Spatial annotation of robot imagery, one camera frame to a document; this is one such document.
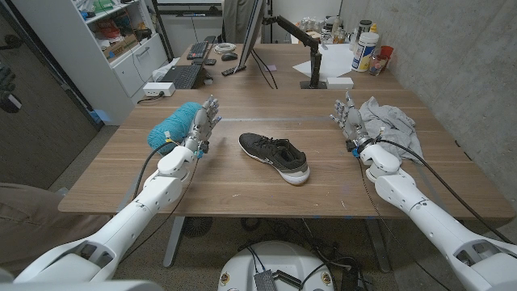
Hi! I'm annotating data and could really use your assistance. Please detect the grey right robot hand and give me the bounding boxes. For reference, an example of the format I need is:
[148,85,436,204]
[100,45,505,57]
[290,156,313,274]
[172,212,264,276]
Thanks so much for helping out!
[329,91,376,158]

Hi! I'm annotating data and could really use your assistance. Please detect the person's dark gloved hand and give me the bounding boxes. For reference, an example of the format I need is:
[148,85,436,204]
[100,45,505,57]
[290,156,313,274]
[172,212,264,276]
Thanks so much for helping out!
[0,60,23,114]

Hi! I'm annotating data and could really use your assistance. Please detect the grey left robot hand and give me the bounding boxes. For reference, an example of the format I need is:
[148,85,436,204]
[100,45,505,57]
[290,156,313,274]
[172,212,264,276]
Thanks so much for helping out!
[183,95,223,158]

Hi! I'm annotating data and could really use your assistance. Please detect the teal yarn skein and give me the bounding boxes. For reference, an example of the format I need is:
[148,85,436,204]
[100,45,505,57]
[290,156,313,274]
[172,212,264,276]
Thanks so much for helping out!
[146,101,203,155]

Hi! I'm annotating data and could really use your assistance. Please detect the grey crumpled shirt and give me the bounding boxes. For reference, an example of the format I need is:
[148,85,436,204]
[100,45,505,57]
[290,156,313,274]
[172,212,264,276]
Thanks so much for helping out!
[358,95,424,162]

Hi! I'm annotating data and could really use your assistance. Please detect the small white box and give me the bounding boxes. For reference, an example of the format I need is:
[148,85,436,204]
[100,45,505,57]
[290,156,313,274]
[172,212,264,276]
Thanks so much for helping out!
[325,76,355,90]

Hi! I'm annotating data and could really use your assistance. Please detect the black keyboard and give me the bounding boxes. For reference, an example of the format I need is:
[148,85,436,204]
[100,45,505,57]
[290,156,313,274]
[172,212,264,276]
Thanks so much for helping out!
[160,63,203,90]
[186,40,209,61]

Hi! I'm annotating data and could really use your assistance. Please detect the white power strip box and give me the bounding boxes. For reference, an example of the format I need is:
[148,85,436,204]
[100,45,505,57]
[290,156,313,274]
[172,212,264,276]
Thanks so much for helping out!
[142,82,177,98]

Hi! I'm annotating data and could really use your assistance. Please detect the black remote control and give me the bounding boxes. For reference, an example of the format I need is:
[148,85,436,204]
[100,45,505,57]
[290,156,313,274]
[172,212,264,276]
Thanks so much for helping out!
[221,64,247,78]

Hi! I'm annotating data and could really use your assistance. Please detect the clear glass jar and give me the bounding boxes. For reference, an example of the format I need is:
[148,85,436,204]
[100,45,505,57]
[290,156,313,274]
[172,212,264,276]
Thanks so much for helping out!
[368,54,388,77]

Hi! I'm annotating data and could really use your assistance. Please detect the white paper sheet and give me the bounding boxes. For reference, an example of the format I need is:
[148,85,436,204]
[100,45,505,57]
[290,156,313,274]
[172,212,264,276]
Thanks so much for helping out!
[292,43,355,80]

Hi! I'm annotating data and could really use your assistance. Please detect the white plastic bag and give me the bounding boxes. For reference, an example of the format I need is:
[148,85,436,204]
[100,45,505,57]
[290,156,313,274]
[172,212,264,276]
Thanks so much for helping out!
[151,57,182,82]

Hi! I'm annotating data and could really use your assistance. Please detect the white wipes canister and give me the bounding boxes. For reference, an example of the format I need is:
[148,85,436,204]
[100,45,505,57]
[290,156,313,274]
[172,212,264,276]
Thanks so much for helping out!
[351,32,380,74]

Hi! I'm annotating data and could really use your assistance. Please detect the black sneaker with white sole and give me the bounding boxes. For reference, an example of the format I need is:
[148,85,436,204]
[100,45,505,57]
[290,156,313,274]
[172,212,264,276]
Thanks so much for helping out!
[237,133,311,187]

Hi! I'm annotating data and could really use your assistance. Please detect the white shelf cabinet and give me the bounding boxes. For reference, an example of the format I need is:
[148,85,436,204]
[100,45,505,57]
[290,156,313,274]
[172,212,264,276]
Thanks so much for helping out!
[11,0,170,126]

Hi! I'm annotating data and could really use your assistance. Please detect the black and white bottle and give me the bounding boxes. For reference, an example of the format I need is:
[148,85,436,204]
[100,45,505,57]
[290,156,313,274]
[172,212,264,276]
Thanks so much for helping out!
[357,19,372,41]

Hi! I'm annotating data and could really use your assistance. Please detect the round black fan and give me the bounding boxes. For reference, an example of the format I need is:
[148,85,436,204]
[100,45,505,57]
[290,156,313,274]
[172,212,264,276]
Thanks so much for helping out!
[181,217,214,238]

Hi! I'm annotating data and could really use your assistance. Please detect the flat computer monitor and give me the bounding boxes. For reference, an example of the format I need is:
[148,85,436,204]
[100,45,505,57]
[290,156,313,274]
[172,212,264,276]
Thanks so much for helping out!
[233,0,267,74]

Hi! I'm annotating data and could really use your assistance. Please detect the cardboard box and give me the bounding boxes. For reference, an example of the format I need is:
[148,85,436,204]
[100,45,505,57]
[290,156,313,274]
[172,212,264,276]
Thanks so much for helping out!
[101,34,139,61]

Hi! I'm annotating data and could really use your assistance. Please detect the beige hanging jacket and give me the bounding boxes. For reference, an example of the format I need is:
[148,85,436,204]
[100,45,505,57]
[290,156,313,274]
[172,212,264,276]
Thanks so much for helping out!
[222,0,259,44]

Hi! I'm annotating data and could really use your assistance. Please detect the grey table leg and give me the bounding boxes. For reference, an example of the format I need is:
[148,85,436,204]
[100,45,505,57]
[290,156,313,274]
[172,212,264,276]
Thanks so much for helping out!
[162,216,186,268]
[364,217,392,274]

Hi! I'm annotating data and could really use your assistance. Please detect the person in tan trousers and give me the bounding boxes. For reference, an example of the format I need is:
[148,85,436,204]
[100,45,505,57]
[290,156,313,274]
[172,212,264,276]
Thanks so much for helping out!
[0,181,112,278]

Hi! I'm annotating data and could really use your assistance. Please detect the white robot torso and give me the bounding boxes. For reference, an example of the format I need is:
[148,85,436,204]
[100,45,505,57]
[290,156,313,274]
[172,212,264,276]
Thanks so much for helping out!
[217,240,336,291]

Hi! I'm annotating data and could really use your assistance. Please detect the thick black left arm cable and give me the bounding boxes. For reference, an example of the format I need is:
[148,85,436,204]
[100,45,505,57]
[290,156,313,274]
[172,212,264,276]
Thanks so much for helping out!
[132,141,179,201]

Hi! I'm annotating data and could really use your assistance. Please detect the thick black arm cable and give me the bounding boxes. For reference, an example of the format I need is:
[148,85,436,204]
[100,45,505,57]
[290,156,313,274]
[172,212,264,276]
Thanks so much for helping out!
[375,137,514,243]
[132,141,179,201]

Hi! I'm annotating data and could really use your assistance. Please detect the coiled white cable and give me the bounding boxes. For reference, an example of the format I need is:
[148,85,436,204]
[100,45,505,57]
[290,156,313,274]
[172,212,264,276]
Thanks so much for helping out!
[212,42,237,55]

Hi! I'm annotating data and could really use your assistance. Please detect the black monitor cables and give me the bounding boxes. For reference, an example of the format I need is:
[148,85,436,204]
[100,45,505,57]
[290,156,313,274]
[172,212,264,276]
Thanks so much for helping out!
[250,48,280,90]

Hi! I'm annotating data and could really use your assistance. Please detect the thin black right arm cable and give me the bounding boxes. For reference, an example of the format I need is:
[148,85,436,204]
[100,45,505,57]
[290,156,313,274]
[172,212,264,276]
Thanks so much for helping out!
[356,156,452,291]

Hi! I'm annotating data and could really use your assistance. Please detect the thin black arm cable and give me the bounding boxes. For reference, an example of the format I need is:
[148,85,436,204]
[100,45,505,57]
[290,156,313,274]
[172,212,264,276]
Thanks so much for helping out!
[120,157,200,264]
[356,156,452,291]

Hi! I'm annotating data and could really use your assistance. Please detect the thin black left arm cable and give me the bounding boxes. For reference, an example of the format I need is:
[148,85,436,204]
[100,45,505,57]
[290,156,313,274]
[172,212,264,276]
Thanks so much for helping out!
[120,157,200,264]

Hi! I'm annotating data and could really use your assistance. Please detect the whiteboard with black frame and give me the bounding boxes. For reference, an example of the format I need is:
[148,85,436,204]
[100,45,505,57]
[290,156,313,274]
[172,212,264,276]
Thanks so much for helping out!
[151,0,224,61]

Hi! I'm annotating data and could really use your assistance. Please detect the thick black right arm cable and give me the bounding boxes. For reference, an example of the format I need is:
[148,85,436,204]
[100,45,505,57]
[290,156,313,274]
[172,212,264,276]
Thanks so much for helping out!
[375,137,514,243]

